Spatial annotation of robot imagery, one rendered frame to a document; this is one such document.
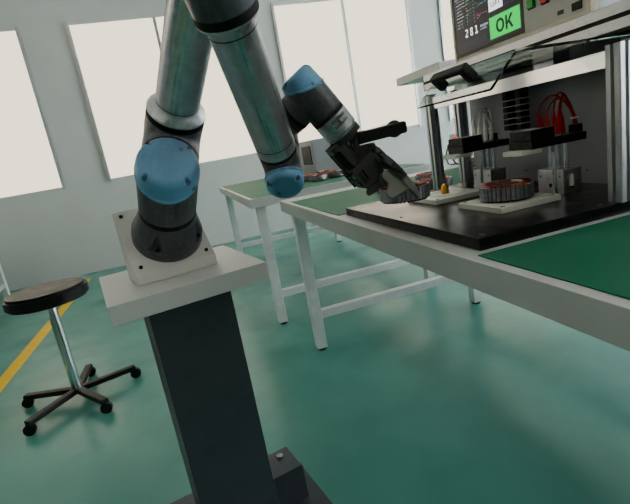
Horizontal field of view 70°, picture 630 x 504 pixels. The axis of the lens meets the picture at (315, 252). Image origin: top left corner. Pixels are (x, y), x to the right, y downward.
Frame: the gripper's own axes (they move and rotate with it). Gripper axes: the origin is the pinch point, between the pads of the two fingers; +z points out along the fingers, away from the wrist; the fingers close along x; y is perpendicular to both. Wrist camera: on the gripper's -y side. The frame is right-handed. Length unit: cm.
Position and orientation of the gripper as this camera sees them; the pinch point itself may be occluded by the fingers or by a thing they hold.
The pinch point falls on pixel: (406, 193)
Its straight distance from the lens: 104.4
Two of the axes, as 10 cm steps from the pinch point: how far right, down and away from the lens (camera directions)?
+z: 6.6, 6.7, 3.3
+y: -6.9, 7.2, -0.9
